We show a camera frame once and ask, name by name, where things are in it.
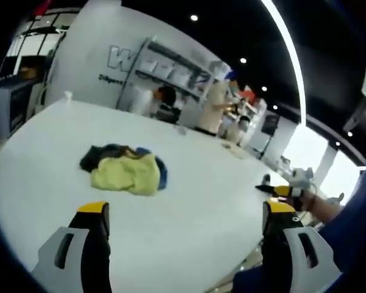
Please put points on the grey wall lettering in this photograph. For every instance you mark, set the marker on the grey wall lettering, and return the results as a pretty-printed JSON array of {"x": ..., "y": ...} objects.
[{"x": 117, "y": 59}]

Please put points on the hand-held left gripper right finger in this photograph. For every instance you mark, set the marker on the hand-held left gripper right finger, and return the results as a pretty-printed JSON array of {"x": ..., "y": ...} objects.
[{"x": 280, "y": 241}]

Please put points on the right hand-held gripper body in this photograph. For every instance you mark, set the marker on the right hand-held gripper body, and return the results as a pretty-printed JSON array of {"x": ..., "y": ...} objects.
[{"x": 300, "y": 178}]

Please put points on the person's blue shirt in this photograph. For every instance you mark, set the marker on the person's blue shirt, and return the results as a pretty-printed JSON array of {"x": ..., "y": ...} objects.
[{"x": 353, "y": 213}]

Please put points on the goods shelf with boxes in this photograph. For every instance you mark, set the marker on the goods shelf with boxes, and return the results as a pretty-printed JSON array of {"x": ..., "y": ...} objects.
[{"x": 253, "y": 103}]

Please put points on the cardboard box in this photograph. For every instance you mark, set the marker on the cardboard box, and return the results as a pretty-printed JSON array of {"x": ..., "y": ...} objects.
[{"x": 27, "y": 71}]

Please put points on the yellow garment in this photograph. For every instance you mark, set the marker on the yellow garment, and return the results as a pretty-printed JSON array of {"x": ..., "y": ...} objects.
[{"x": 125, "y": 175}]

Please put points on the dark blue cabinet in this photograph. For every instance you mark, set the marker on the dark blue cabinet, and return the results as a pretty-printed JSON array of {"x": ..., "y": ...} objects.
[{"x": 16, "y": 100}]

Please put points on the curved ceiling light strip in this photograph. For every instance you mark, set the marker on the curved ceiling light strip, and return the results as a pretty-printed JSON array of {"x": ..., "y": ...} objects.
[{"x": 296, "y": 61}]

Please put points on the dark crumpled cloth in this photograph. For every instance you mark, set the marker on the dark crumpled cloth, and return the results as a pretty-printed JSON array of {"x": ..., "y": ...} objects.
[{"x": 93, "y": 158}]

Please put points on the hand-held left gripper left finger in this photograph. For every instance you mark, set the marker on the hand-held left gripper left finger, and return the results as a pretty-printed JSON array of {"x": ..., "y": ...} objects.
[{"x": 79, "y": 259}]

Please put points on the small clear table item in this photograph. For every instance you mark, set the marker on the small clear table item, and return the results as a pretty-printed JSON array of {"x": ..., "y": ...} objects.
[{"x": 181, "y": 131}]

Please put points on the white metal shelf unit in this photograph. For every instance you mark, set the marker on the white metal shelf unit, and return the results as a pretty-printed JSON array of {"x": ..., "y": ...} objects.
[{"x": 170, "y": 71}]

